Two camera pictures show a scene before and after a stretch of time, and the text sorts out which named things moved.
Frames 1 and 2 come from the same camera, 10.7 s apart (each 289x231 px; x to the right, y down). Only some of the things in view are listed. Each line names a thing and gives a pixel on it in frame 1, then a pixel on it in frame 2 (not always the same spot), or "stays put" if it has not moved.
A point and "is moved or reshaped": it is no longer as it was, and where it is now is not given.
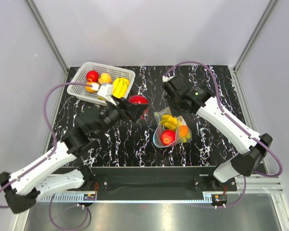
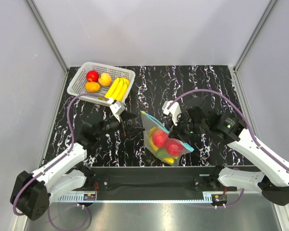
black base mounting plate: (157, 179) stays put
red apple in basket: (92, 76) stays put
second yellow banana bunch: (120, 87) stays put
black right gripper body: (175, 108) -> (186, 127)
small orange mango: (94, 88) stays put
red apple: (140, 99) -> (174, 147)
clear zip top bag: (170, 130) is moved or reshaped
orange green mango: (184, 133) is moved or reshaped
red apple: (168, 136) is moved or reshaped
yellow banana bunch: (169, 121) -> (169, 160)
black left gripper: (129, 110) -> (130, 132)
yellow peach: (105, 78) stays put
